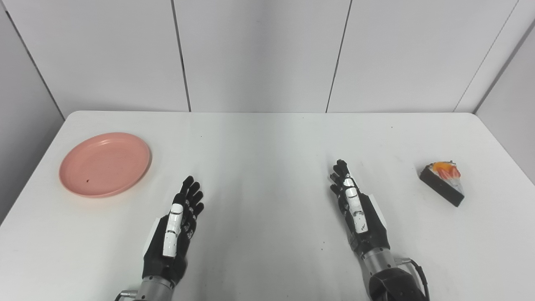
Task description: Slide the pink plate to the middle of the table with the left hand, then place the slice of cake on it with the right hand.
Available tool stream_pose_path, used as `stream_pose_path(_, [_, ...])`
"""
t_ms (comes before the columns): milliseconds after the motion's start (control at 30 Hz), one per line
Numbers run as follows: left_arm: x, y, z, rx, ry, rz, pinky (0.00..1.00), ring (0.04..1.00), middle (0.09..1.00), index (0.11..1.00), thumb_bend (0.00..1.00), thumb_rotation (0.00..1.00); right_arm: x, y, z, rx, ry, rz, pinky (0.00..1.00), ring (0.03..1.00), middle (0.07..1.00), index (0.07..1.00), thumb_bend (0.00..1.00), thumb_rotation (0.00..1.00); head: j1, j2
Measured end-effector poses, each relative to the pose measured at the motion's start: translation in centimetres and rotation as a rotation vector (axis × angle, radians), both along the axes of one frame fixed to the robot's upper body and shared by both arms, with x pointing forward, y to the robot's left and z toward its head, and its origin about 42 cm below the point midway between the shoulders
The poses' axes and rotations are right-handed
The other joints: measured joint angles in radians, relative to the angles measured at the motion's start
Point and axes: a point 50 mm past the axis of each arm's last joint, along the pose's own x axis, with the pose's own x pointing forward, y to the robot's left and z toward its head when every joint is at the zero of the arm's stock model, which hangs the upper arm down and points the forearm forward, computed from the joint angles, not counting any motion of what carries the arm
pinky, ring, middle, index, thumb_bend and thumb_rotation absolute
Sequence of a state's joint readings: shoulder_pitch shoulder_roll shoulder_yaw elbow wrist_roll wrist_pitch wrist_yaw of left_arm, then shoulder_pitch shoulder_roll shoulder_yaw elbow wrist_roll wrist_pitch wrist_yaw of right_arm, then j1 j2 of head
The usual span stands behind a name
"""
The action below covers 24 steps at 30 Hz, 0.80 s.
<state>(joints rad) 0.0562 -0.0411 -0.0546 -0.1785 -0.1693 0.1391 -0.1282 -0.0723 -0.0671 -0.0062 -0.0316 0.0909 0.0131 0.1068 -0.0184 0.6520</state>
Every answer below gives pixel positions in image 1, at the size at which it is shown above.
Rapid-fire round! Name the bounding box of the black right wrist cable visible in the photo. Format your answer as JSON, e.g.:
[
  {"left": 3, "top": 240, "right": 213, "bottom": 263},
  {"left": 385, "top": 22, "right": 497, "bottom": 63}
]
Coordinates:
[{"left": 395, "top": 258, "right": 431, "bottom": 301}]

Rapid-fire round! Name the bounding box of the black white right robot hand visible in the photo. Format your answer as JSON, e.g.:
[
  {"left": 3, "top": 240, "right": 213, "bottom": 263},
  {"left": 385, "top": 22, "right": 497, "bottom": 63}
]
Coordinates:
[{"left": 329, "top": 159, "right": 391, "bottom": 256}]

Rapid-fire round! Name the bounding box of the pink round plate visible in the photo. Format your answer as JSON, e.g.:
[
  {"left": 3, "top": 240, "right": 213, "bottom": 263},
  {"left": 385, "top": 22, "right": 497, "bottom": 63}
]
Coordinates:
[{"left": 59, "top": 133, "right": 152, "bottom": 198}]

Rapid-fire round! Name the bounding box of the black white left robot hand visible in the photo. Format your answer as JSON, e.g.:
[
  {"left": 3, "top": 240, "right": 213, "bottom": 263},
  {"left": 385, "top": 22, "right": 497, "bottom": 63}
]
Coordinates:
[{"left": 142, "top": 176, "right": 205, "bottom": 288}]

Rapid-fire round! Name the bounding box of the chocolate cake slice with fruit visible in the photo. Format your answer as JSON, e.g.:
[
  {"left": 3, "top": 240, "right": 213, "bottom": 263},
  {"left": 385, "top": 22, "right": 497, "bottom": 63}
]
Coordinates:
[{"left": 420, "top": 161, "right": 465, "bottom": 207}]

